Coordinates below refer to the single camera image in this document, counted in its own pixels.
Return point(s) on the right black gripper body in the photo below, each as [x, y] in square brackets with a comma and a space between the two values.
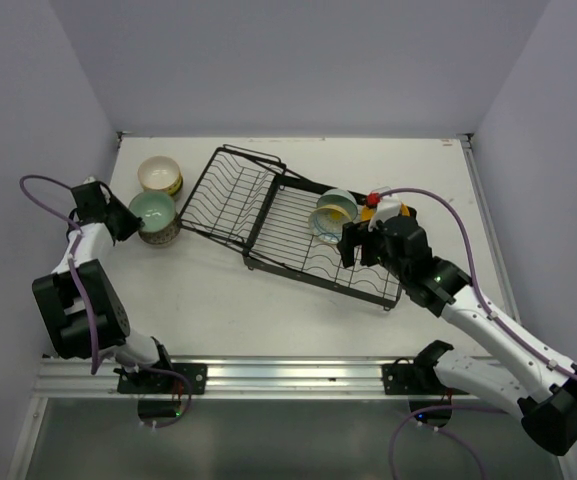
[387, 261]

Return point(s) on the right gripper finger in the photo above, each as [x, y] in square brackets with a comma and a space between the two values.
[371, 245]
[353, 235]

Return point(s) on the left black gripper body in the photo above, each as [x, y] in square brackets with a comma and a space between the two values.
[104, 209]

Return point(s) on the orange yellow bowl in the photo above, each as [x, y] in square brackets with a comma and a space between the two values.
[367, 214]

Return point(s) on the teal striped yellow bowl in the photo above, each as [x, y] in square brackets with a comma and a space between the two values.
[326, 223]

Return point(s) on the mint green bowl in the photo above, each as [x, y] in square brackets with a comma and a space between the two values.
[157, 210]

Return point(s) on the red patterned bowl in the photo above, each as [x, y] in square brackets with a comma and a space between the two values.
[162, 237]

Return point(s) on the white blue leaf bowl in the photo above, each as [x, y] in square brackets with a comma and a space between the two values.
[157, 163]

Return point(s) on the dark green rim bowl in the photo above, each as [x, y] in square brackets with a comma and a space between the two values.
[341, 198]

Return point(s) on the lime green bowl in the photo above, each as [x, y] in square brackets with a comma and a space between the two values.
[162, 181]

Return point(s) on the dark brown ribbed bowl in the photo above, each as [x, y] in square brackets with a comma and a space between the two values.
[175, 195]

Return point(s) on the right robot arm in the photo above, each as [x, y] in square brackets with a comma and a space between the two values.
[535, 384]

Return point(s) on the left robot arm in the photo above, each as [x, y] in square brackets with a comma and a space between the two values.
[82, 313]

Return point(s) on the black wire dish rack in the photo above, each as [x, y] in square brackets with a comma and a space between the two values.
[252, 203]

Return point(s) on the aluminium mounting rail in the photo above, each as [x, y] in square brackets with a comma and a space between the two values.
[241, 378]

